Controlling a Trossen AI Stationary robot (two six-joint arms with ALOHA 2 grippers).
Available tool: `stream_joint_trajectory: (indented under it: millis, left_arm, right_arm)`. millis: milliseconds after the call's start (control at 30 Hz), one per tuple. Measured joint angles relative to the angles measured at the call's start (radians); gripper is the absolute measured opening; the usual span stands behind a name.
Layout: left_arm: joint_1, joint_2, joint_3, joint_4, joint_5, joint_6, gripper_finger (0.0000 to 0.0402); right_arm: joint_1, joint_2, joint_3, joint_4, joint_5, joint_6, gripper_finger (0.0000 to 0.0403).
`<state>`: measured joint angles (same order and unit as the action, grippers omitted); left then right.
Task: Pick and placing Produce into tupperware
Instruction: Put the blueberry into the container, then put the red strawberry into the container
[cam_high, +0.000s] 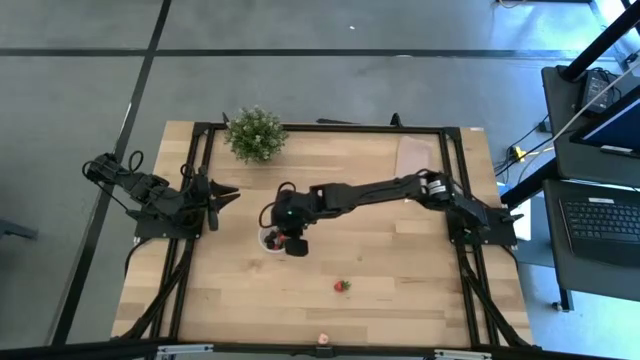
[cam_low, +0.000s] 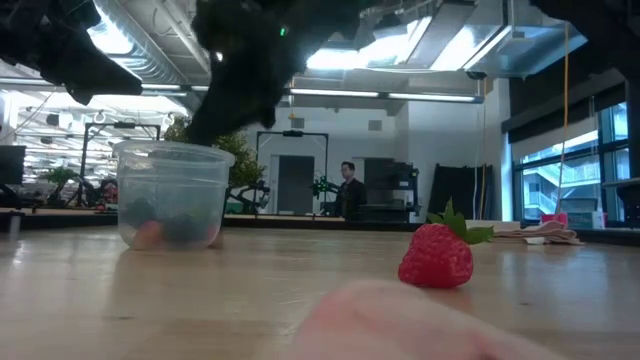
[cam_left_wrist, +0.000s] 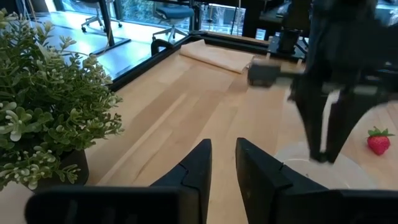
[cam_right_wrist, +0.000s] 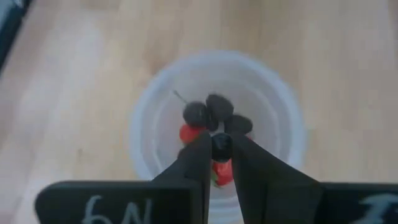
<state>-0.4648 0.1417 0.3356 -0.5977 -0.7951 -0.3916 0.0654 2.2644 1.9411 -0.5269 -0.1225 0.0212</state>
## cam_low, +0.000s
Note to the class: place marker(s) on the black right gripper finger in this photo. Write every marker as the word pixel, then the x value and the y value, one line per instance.
pixel 205 127
pixel 265 114

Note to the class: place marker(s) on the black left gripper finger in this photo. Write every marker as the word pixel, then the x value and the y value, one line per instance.
pixel 80 96
pixel 110 77

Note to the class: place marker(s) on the clear plastic tupperware container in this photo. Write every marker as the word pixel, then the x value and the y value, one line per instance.
pixel 172 185

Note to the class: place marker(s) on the large dark blueberry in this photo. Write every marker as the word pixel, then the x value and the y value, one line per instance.
pixel 182 228

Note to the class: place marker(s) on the background black robot arm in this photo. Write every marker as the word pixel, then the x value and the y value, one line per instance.
pixel 252 192
pixel 322 186

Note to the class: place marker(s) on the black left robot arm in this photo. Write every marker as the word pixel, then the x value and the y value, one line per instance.
pixel 20 25

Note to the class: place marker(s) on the large green indoor tree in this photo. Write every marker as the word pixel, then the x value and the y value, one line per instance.
pixel 245 165

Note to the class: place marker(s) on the small green potted plant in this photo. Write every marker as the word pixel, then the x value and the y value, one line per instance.
pixel 59 175

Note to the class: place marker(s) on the black monitor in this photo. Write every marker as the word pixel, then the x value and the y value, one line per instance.
pixel 11 165

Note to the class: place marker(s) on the person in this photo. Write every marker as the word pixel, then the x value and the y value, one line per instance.
pixel 352 195

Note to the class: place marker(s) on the black equipment cart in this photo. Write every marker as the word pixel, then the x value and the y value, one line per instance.
pixel 395 185

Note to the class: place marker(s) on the black standing panel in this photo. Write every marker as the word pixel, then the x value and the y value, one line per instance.
pixel 457 192

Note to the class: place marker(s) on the red strawberry with green leaves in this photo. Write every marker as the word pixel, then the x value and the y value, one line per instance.
pixel 435 257

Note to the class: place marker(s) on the blurry pink fruit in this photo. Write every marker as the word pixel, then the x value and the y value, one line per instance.
pixel 390 325

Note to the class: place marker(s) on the folded beige cloth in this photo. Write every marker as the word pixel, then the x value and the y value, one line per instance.
pixel 545 234

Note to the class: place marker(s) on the red box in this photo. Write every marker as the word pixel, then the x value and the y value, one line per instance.
pixel 554 219

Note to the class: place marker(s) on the blue and white box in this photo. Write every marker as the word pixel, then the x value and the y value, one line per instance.
pixel 585 220

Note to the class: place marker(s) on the black rig frame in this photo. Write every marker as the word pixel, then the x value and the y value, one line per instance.
pixel 300 133
pixel 124 125

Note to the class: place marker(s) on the silver ribbed duct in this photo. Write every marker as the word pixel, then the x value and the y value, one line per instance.
pixel 150 55

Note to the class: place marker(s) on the grey metal post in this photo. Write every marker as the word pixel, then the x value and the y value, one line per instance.
pixel 13 225

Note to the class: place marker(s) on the black security camera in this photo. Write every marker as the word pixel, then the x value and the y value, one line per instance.
pixel 476 75

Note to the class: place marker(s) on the black frame post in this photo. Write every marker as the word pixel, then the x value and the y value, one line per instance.
pixel 634 150

